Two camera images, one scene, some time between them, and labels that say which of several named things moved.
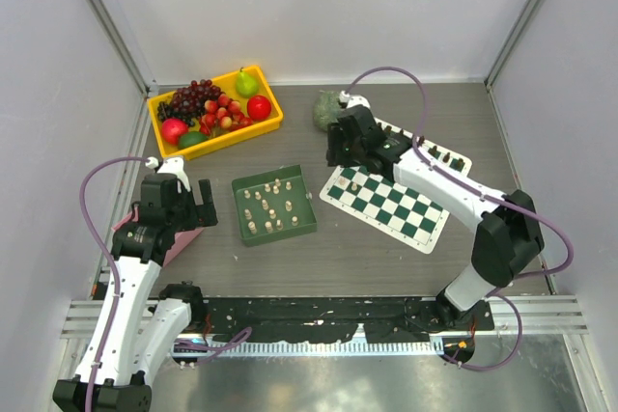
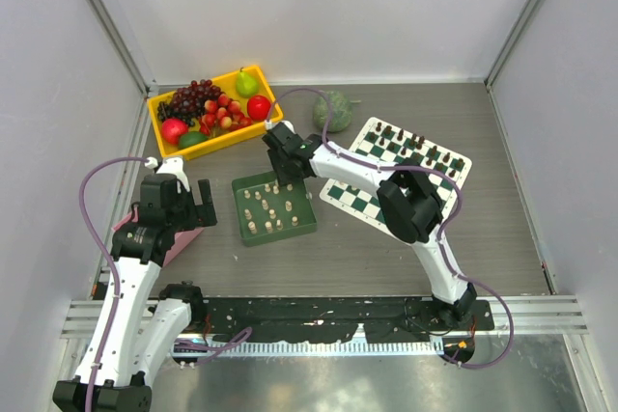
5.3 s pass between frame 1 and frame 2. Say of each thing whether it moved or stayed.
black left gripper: stayed
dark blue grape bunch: stayed
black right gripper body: moved
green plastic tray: stayed
